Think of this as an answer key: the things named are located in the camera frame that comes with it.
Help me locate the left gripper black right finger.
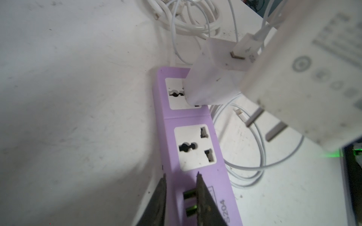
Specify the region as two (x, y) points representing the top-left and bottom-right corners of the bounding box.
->
(196, 172), (227, 226)

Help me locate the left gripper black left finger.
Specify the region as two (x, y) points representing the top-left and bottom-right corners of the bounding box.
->
(136, 174), (167, 226)

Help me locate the white charger adapter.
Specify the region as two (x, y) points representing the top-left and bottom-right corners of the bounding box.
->
(183, 38), (253, 105)
(240, 1), (362, 151)

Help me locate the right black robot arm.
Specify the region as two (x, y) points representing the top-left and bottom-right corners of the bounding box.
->
(341, 141), (362, 226)

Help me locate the small white cable loop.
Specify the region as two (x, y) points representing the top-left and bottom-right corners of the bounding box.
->
(210, 94), (304, 189)

